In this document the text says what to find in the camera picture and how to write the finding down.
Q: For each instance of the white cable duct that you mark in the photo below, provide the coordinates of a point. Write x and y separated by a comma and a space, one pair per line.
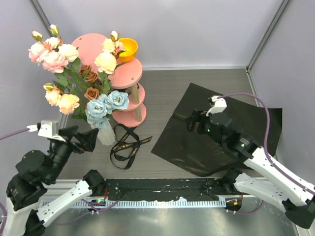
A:
181, 203

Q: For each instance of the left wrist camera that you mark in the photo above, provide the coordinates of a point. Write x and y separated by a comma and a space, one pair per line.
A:
48, 129

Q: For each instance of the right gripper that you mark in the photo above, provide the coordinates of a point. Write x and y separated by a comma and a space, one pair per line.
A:
198, 116

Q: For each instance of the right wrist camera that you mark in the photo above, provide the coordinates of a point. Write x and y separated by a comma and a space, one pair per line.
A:
218, 105

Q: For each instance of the pink tiered shelf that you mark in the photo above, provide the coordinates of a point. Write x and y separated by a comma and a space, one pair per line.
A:
126, 76

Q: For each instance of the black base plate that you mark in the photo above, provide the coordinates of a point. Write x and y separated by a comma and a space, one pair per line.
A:
168, 189

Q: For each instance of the black wrapping paper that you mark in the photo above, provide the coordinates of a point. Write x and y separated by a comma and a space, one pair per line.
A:
199, 154

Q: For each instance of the white ribbed vase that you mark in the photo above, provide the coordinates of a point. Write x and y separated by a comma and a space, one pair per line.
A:
106, 133

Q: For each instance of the brown rose stem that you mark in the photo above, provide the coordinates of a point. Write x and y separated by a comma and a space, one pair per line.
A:
91, 82

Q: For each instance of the orange bowl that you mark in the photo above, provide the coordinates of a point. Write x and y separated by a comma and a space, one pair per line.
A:
131, 48

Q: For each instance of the blue flower stem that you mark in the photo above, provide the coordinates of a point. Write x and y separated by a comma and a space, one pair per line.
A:
99, 110

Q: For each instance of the black ribbon gold lettering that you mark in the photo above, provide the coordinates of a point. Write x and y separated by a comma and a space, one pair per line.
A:
130, 140

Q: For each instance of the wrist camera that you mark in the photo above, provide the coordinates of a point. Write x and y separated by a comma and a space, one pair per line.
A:
48, 129
218, 105

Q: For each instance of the cream flower stem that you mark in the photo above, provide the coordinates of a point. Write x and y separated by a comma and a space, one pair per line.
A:
106, 61

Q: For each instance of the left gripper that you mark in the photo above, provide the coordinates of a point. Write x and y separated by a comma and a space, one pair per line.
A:
88, 138

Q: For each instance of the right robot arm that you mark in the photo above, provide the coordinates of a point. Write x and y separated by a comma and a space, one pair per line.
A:
283, 189

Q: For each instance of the pink peony flower stem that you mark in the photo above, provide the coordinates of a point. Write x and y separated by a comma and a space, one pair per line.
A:
40, 53

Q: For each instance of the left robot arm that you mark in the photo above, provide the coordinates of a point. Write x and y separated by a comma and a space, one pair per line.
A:
22, 214

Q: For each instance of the peach flower stem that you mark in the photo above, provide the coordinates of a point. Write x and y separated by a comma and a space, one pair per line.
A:
68, 104

